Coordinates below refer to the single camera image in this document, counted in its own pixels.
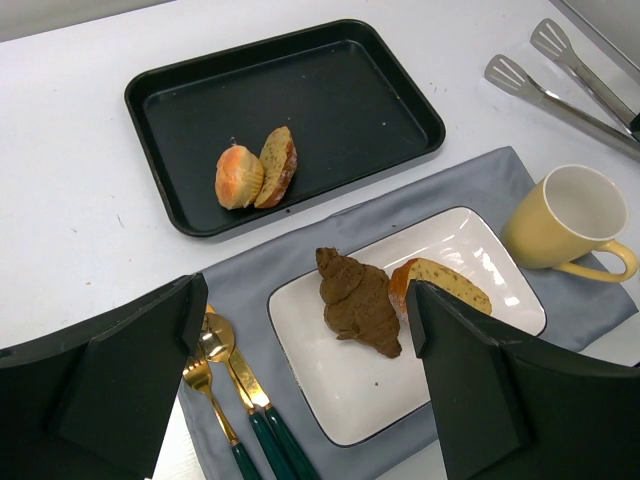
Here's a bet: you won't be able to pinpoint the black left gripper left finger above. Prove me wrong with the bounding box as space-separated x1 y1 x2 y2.
1 273 208 479

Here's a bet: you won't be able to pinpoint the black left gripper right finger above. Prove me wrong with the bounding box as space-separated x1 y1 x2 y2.
406 281 639 479

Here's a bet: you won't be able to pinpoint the tan seeded bread slice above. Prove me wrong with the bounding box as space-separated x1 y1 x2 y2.
388 258 493 324

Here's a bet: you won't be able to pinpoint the brown chocolate croissant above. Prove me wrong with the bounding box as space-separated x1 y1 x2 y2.
315 247 402 359

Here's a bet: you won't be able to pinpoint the silver metal tongs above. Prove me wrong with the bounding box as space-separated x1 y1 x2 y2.
482 17 640 162

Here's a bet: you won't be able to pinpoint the round pale bread roll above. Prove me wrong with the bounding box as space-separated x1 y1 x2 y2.
215 145 264 210

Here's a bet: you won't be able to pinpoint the brown crusted bread wedge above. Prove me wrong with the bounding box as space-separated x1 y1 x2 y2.
254 126 297 209

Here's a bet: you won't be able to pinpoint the grey cloth placemat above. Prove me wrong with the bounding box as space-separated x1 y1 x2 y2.
178 147 639 479

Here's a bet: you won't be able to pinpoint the white rectangular plate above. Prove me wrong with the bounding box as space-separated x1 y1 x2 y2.
268 207 547 447

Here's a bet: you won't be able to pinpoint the yellow ceramic mug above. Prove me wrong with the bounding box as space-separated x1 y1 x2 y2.
502 164 639 283

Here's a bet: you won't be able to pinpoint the black baking tray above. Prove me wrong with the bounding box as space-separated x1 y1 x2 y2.
124 20 446 239

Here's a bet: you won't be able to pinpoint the gold fork green handle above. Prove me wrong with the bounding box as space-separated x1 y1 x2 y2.
183 346 262 480

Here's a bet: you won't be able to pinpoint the gold spoon green handle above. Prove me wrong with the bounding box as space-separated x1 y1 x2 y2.
199 309 297 479

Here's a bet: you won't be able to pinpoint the gold knife green handle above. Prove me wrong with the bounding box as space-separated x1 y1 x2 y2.
205 303 321 480

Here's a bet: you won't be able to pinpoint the aluminium frame rail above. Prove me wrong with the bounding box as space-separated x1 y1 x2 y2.
558 0 639 83

